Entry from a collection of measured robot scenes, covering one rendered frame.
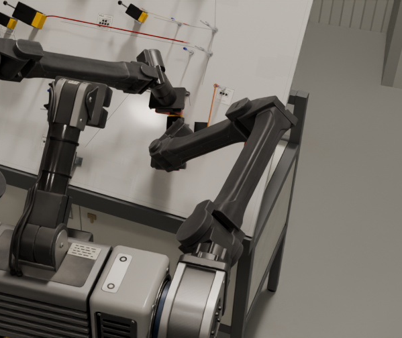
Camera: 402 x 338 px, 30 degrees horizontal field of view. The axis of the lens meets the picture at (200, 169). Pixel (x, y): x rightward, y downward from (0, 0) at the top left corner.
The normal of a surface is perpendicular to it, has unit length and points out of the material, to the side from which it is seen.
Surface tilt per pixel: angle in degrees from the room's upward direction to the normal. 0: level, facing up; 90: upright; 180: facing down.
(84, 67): 41
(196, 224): 47
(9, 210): 90
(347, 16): 90
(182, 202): 53
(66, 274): 0
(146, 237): 90
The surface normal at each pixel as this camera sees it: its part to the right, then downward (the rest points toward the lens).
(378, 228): 0.04, -0.77
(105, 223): -0.35, 0.58
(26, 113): -0.25, 0.00
